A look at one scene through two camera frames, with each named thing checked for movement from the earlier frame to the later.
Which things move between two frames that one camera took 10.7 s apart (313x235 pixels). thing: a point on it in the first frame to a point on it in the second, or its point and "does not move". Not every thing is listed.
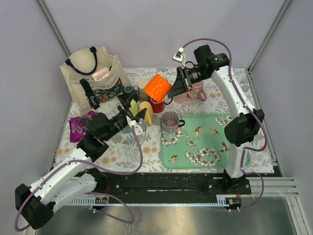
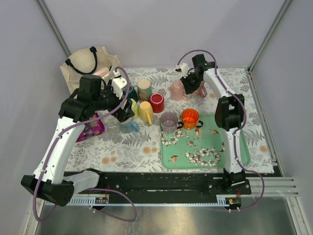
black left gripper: (126, 98) to (123, 114)
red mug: (158, 107) does not move
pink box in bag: (100, 74) does not move
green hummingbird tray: (200, 143) does not move
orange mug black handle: (158, 87) to (190, 119)
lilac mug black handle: (170, 122) does not move
